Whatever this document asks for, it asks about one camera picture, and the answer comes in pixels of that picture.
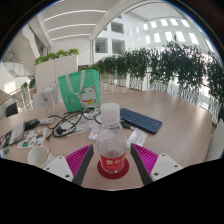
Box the colourful sticker sheet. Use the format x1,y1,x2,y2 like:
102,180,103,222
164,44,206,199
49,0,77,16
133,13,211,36
17,128,48,149

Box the white cabinet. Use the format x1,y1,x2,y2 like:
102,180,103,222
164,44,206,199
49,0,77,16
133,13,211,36
34,54,80,108

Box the ceiling light strips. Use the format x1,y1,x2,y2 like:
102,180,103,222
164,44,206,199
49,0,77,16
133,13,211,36
43,9,108,42

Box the potted plant in planter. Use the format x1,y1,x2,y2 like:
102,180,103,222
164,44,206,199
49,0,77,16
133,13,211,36
20,78,37,101

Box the green plants atop cabinet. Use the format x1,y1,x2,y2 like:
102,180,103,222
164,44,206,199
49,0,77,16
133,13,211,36
34,48,80,66

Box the black cable bundle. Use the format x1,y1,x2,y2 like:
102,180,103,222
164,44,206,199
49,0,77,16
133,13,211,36
45,107,103,141

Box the green cat-print tote bag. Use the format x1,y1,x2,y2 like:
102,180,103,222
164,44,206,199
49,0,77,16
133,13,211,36
57,68,102,114

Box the white paper packet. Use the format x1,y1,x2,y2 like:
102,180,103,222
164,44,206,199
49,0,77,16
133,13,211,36
125,128,148,148

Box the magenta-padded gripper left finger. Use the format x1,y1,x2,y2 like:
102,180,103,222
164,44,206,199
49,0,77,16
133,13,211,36
43,143,95,187

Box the black chair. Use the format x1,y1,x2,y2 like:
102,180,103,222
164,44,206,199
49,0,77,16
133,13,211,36
4,102,19,118

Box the dark blue keyboard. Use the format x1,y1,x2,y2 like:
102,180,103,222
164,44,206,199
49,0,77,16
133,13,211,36
119,107,164,135

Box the tall clear plastic bottle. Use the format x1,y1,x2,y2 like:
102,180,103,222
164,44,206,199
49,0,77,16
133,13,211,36
40,84,58,116

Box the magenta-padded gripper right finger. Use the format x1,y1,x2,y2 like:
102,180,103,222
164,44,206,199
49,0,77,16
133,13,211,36
130,143,185,186

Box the clear red-labelled water bottle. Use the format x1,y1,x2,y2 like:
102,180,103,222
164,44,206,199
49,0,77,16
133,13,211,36
96,102,128,175

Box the small white adapter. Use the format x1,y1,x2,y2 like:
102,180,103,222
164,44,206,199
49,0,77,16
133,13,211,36
39,117,55,125

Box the row of green hedge plants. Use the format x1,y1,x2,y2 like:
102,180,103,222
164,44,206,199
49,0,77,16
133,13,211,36
79,41,224,124

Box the black power adapter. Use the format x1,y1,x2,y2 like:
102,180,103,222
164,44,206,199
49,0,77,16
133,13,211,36
23,118,40,131

